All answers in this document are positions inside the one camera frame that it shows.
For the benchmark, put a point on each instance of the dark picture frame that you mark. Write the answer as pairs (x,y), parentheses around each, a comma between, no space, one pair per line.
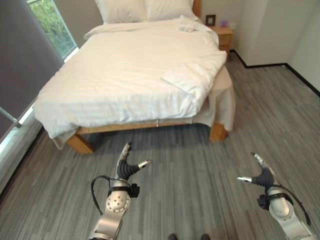
(210,20)

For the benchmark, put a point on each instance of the white wall socket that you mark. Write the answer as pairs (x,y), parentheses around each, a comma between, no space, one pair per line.
(233,25)

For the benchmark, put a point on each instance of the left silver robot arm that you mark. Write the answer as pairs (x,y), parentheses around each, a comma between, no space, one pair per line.
(112,210)

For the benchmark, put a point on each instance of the white duvet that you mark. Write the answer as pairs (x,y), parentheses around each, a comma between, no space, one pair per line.
(130,72)

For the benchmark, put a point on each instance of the window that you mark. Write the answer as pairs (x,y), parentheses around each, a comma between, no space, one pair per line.
(53,27)

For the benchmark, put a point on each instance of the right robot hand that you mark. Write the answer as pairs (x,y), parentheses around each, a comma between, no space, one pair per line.
(263,175)

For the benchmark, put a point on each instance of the grey roller blind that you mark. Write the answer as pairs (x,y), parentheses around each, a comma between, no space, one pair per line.
(22,67)

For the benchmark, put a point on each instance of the right dark robot foot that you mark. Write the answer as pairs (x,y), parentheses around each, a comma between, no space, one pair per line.
(205,236)

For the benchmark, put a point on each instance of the wooden nightstand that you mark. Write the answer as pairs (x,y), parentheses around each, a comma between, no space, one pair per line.
(224,37)

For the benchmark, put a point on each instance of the small purple object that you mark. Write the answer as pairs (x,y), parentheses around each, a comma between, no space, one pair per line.
(224,23)

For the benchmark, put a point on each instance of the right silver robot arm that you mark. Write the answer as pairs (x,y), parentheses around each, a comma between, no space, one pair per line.
(282,212)

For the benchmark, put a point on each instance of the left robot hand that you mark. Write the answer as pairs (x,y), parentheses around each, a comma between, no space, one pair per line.
(126,168)

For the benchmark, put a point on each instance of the wooden bed frame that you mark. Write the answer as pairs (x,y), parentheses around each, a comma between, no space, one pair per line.
(140,126)

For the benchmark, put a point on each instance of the left dark robot foot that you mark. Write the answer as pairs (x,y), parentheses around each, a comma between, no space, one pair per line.
(172,236)

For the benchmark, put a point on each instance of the white pillow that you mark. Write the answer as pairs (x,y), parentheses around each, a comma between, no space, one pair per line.
(120,10)
(170,8)

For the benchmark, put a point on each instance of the dark robot foot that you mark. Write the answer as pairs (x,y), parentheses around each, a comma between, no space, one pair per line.
(172,236)
(205,236)

